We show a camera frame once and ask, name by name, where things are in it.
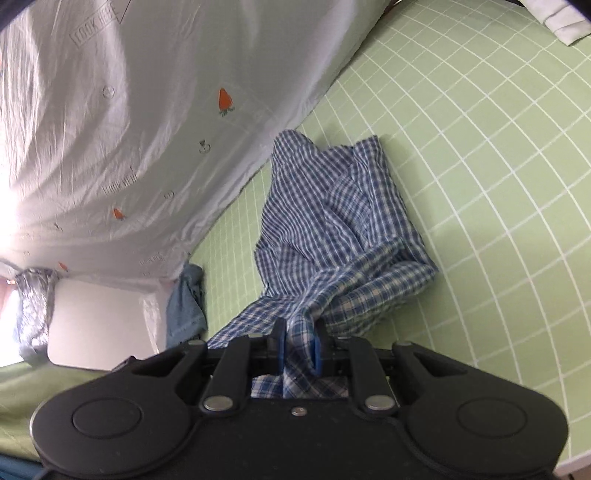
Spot grey patterned cloth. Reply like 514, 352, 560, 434
14, 268, 58, 365

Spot white printed bed sheet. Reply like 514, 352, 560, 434
0, 0, 393, 282

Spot blue denim jeans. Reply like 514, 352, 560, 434
165, 263, 208, 347

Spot blue plaid shirt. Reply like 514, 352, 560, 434
207, 130, 439, 400

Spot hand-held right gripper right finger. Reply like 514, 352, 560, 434
311, 320, 468, 414

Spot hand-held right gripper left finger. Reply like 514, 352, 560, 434
115, 318, 289, 414

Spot clear plastic bag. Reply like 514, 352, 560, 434
141, 277, 175, 354

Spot white folded garment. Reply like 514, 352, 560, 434
522, 0, 591, 46

